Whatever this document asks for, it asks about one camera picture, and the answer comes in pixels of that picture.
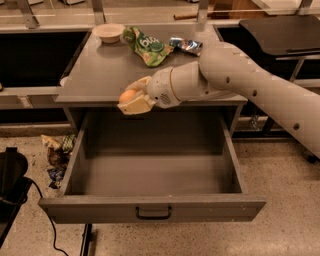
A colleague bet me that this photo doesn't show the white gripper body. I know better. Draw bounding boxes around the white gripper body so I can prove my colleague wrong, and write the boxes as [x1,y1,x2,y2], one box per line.
[147,67,181,109]

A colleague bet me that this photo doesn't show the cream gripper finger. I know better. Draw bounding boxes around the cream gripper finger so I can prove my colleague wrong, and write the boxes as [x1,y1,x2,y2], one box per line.
[118,95,155,115]
[126,76,151,92]

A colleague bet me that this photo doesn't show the orange fruit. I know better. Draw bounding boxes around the orange fruit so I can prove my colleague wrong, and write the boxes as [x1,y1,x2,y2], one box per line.
[119,89,137,103]

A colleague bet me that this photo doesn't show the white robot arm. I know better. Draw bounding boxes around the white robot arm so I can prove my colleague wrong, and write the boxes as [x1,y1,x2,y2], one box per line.
[118,42,320,157]

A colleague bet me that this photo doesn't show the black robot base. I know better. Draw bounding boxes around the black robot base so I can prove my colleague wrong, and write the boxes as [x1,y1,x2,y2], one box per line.
[0,147,31,248]

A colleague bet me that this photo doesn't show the grey drawer cabinet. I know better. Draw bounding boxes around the grey drawer cabinet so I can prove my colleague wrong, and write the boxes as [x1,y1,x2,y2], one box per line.
[55,23,248,135]

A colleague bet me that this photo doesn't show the open grey top drawer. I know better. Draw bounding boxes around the open grey top drawer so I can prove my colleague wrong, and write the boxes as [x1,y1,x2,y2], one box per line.
[39,109,266,223]

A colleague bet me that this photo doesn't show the green chip bag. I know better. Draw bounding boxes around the green chip bag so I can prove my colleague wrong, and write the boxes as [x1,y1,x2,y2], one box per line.
[121,26,174,68]

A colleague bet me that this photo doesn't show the crushed blue silver can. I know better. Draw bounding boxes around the crushed blue silver can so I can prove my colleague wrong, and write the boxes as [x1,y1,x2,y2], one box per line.
[169,37,203,56]

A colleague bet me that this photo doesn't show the white paper bowl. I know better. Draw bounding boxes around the white paper bowl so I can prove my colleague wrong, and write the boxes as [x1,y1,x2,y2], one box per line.
[92,23,125,44]

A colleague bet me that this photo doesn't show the brown wooden stick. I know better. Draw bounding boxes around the brown wooden stick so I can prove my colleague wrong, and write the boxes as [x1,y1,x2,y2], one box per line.
[173,14,197,20]

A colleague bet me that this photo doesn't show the snack wrappers pile on floor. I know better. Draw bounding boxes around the snack wrappers pile on floor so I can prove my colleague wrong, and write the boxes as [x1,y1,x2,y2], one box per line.
[41,134,76,189]

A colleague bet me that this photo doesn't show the black tray table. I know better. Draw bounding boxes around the black tray table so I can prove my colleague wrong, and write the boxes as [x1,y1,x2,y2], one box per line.
[239,15,320,56]

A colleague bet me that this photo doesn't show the black drawer handle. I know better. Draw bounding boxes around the black drawer handle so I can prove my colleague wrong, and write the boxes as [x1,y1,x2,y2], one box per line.
[135,206,172,221]

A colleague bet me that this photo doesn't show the black cable on floor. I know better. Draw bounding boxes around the black cable on floor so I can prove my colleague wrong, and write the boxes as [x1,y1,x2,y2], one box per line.
[27,177,70,256]

